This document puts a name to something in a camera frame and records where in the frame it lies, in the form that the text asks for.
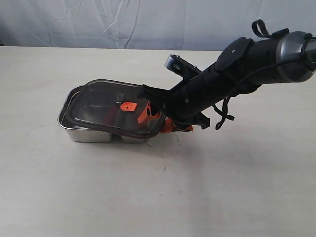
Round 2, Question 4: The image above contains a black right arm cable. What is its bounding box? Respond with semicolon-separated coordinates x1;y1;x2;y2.
212;95;235;131

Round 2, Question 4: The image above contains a steel two-compartment lunch box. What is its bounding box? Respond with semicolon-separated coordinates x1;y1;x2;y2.
57;85;158;144

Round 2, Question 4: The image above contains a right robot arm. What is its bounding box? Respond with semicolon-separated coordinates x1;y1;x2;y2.
139;30;316;131

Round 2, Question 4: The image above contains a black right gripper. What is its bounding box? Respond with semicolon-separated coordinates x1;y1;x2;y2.
137;66;231;134

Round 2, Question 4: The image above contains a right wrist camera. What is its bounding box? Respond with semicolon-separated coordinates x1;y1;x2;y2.
165;54;201;80

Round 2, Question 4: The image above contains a lunch box lid orange seal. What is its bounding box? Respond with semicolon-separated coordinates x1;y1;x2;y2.
64;79;166;139

